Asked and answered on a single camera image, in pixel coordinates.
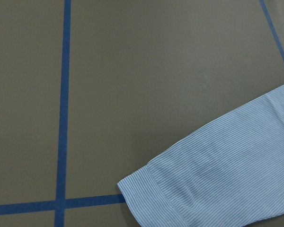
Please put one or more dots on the blue white striped shirt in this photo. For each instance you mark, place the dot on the blue white striped shirt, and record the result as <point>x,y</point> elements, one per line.
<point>228,173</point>

